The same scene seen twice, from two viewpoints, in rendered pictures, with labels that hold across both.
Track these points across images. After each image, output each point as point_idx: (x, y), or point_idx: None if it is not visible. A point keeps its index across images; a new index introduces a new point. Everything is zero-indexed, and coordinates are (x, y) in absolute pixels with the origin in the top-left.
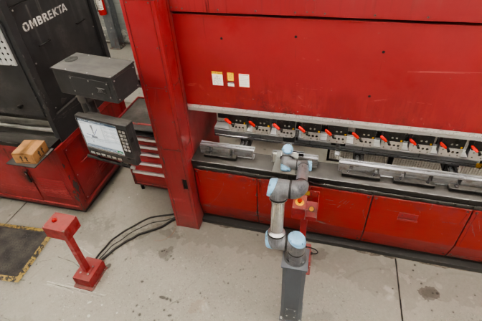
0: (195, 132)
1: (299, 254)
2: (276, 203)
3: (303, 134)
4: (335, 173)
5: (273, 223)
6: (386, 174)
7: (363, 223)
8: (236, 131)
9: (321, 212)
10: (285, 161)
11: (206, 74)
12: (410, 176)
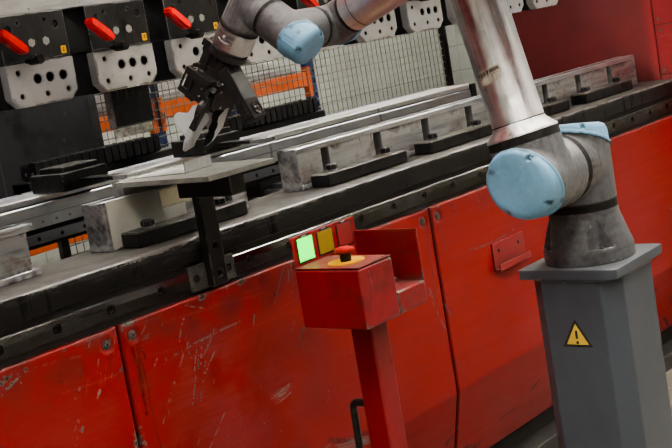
0: None
1: (614, 178)
2: None
3: (178, 51)
4: (309, 192)
5: (518, 70)
6: (399, 146)
7: (448, 357)
8: None
9: (349, 382)
10: (292, 12)
11: None
12: (439, 130)
